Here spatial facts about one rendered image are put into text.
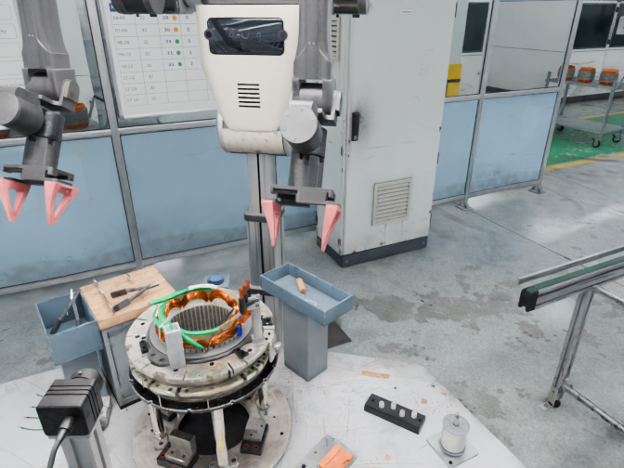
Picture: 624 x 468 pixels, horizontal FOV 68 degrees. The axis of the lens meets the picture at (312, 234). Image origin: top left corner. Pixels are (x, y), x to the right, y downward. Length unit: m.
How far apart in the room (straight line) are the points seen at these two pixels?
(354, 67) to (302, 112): 2.32
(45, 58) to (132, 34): 2.11
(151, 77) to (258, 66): 1.91
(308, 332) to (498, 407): 1.47
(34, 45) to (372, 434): 1.10
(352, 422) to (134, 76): 2.42
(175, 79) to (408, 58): 1.47
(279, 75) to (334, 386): 0.85
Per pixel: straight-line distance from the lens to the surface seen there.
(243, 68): 1.26
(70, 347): 1.25
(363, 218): 3.35
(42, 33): 1.00
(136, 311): 1.24
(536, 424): 2.54
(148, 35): 3.09
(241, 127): 1.29
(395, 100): 3.22
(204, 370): 0.96
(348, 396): 1.34
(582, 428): 2.62
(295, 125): 0.70
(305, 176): 0.75
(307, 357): 1.32
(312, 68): 0.79
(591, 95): 11.76
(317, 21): 0.79
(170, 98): 3.14
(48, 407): 0.52
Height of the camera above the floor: 1.73
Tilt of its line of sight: 26 degrees down
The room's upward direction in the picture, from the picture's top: straight up
